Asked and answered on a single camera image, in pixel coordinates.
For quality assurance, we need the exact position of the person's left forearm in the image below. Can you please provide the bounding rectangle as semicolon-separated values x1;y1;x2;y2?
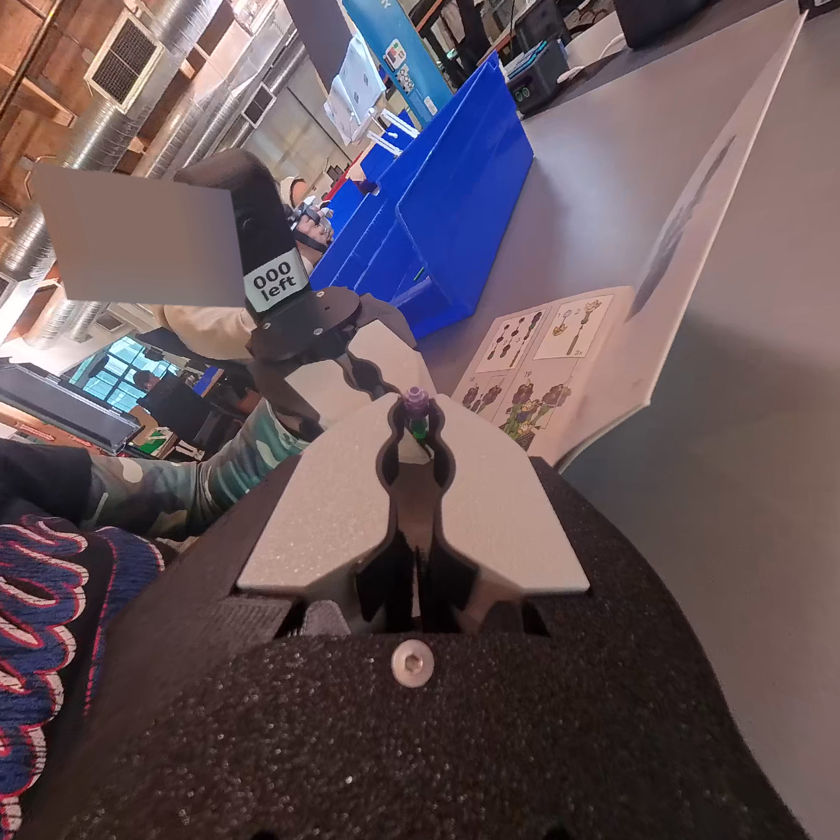
79;401;313;542

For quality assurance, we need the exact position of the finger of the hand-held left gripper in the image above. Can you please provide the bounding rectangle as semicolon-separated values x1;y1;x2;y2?
285;357;395;431
344;319;439;403

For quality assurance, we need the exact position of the blue storage bin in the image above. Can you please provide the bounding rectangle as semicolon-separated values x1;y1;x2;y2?
305;53;536;342

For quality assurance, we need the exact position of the instruction booklet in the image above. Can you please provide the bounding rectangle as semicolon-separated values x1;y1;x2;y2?
456;11;808;472

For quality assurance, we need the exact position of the dark flat monitor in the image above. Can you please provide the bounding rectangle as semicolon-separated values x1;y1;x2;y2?
0;361;132;454

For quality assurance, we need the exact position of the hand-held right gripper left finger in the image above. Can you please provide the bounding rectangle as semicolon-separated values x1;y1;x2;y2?
237;392;405;628

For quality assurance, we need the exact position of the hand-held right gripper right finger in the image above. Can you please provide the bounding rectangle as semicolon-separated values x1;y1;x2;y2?
423;392;589;628

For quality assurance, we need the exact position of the blue printed carton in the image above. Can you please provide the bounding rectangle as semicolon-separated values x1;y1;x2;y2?
342;0;455;130

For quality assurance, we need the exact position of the grey desk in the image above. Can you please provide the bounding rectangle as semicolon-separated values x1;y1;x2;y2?
414;0;840;840

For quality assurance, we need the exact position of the ceiling air vent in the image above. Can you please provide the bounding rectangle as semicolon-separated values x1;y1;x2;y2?
86;11;165;109

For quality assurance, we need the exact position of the silver ceiling air duct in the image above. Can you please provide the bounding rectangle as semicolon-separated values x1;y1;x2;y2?
0;0;250;283

